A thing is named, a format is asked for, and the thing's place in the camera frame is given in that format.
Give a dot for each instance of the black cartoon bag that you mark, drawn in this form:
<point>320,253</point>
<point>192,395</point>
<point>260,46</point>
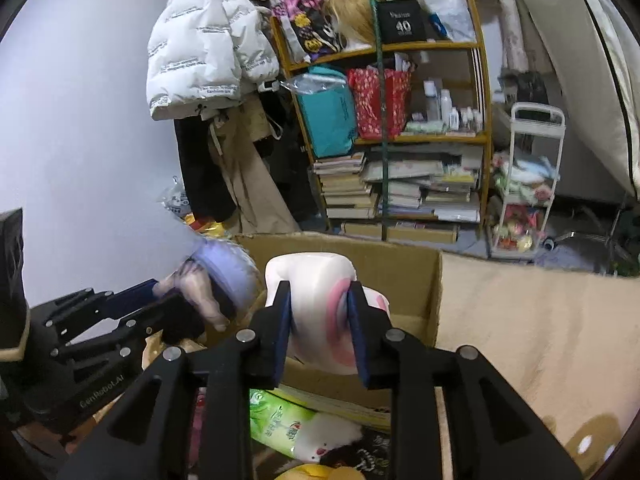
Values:
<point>306,28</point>

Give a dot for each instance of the stack of books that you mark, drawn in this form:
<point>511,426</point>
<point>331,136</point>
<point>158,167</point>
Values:
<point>345,195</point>

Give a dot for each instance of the cream gaming chair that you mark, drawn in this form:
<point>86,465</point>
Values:
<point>595,56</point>

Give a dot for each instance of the beige coat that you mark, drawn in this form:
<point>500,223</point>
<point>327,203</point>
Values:
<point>260,207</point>

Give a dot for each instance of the red gift bag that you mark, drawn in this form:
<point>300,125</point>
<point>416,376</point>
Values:
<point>370,99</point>

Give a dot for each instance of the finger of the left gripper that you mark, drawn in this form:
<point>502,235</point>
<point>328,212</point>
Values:
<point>170,315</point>
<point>133,298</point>

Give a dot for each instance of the plastic bag of toys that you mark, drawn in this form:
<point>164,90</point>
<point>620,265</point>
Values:
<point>174,200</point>

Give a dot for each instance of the pink pig roll plush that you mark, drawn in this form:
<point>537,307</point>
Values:
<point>319,283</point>

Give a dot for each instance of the black face tissue pack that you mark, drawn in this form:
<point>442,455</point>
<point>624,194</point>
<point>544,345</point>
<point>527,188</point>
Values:
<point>370,455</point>

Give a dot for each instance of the white puffer jacket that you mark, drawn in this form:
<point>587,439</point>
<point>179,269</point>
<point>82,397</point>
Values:
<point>206,55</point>

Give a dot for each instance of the green pole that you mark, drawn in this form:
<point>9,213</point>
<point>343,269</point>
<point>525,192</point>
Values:
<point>380,69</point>

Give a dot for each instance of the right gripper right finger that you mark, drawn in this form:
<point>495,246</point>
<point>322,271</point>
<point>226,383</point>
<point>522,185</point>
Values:
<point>493,433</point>

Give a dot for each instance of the pink fluffy plush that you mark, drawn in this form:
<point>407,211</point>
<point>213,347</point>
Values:
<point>196,429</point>

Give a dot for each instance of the purple plush toy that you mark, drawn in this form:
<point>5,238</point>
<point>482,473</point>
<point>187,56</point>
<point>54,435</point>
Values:
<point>220,280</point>

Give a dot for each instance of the wooden bookshelf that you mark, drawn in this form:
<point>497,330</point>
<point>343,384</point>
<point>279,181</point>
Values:
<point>478,86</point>

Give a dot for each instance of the cardboard box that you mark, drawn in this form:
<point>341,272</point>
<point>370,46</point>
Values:
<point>404,281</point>

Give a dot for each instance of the black box with 40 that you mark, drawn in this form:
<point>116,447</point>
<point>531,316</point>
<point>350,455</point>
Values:
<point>400,21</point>

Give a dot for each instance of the white rolling cart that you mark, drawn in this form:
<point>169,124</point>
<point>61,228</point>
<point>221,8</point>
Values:
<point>525,175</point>

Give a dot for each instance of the white round bird plush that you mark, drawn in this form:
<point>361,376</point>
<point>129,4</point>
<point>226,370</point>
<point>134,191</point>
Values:
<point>324,433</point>

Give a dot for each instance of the yellow bear plush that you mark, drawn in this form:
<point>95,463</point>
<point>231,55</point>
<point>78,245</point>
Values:
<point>321,472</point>

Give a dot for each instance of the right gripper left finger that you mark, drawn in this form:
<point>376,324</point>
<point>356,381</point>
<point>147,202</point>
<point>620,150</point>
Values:
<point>146,435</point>

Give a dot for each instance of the teal bag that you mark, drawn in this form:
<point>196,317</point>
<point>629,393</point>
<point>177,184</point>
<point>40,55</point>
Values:
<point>329,112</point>

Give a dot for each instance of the blonde wig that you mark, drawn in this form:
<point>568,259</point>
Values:
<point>352,21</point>

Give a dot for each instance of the green tissue pack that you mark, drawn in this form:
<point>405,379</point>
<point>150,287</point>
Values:
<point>277,423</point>

